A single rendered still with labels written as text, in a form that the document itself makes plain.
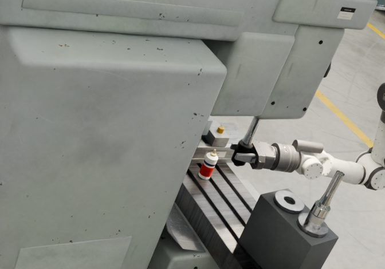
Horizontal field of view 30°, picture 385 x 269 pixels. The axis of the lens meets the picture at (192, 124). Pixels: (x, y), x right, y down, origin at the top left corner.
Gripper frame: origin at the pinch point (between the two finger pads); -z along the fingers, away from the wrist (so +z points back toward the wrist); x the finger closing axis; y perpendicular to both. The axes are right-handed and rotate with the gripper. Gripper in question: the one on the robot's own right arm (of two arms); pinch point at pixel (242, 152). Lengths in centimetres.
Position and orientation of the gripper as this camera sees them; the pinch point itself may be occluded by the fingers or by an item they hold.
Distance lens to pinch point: 223.3
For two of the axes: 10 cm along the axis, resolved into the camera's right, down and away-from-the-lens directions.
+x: 2.3, 5.7, -7.9
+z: 9.2, 1.4, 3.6
